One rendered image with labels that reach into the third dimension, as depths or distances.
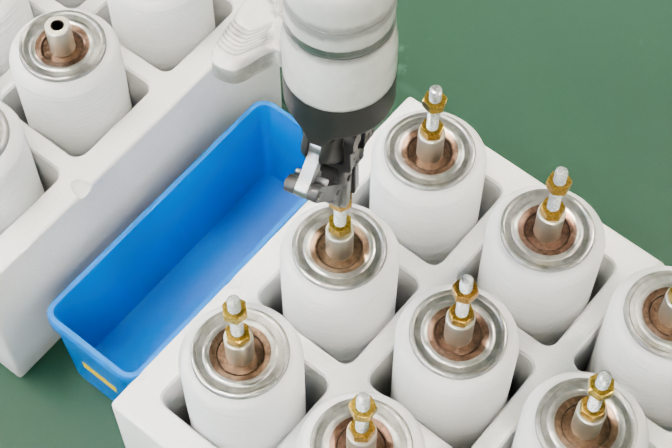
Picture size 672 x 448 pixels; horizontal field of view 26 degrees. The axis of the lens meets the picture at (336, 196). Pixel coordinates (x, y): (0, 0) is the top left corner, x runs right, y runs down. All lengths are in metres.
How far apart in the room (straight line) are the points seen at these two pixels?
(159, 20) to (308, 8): 0.47
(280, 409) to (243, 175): 0.38
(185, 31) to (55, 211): 0.21
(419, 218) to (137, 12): 0.32
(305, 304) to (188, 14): 0.31
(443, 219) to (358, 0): 0.39
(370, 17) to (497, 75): 0.71
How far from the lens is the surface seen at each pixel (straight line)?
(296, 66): 0.91
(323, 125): 0.94
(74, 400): 1.39
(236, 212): 1.46
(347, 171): 1.01
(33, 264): 1.29
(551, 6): 1.63
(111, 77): 1.28
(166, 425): 1.17
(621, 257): 1.25
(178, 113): 1.34
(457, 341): 1.11
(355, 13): 0.85
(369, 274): 1.14
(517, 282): 1.16
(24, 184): 1.27
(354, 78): 0.90
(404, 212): 1.20
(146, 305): 1.42
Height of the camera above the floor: 1.26
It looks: 59 degrees down
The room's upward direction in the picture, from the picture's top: straight up
